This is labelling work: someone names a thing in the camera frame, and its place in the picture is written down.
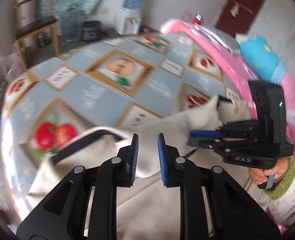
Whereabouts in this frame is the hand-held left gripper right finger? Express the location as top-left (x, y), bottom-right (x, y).
top-left (157, 133), bottom-right (280, 240)

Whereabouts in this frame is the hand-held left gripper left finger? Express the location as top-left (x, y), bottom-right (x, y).
top-left (16, 133), bottom-right (139, 240)

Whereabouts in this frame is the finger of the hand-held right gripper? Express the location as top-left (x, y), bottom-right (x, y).
top-left (189, 137), bottom-right (258, 150)
top-left (190, 120), bottom-right (257, 138)

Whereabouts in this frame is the cream jacket with black trim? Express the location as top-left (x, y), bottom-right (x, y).
top-left (28, 94), bottom-right (270, 240)

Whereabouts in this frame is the person's right forearm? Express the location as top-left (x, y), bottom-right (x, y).
top-left (264, 155), bottom-right (295, 228)

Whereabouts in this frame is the person's right hand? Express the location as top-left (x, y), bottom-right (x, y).
top-left (249, 164), bottom-right (286, 184)

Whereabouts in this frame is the blue and pink pillow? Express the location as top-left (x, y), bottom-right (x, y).
top-left (239, 35), bottom-right (288, 83)

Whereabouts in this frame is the patterned fruit print tablecloth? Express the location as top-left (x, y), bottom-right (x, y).
top-left (1, 31), bottom-right (240, 160)

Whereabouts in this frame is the grey lace cloth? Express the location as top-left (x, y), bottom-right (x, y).
top-left (195, 26), bottom-right (241, 53)

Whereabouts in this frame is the white water dispenser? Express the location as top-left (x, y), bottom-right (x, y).
top-left (115, 9), bottom-right (143, 35)

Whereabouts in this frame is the dark rice cooker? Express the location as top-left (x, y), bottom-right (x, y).
top-left (81, 21), bottom-right (102, 42)

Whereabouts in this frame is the empty clear water jug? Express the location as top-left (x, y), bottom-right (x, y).
top-left (60, 12), bottom-right (80, 42)

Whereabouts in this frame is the green can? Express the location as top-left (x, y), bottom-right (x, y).
top-left (38, 34), bottom-right (50, 47)

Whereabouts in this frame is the clear plastic bag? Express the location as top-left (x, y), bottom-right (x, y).
top-left (0, 52), bottom-right (23, 80)

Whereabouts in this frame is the wooden chair with dark seat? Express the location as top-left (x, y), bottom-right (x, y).
top-left (13, 0), bottom-right (60, 68)

